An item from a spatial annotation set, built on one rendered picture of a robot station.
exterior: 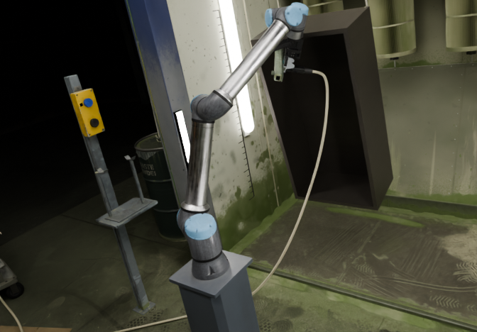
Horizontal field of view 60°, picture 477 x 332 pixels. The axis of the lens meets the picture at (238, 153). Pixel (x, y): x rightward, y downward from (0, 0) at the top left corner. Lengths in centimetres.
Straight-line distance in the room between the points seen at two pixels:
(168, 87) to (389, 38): 175
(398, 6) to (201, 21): 147
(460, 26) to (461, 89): 59
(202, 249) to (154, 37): 134
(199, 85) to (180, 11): 49
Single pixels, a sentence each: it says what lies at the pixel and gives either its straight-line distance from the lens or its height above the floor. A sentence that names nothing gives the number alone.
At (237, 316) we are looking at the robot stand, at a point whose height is 42.
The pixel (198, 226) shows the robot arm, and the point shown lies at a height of 91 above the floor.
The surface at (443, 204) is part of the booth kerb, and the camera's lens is 353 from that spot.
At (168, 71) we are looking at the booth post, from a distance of 270.
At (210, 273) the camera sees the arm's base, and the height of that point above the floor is 66.
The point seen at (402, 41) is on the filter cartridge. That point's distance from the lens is 347.
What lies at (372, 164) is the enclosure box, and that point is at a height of 80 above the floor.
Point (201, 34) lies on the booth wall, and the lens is 295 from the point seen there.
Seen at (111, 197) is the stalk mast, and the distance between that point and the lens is 270.
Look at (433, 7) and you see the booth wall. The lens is 374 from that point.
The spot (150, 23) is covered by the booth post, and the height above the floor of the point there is 184.
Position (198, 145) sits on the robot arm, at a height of 124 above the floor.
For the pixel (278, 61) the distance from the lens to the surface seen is 234.
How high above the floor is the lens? 181
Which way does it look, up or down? 19 degrees down
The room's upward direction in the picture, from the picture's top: 11 degrees counter-clockwise
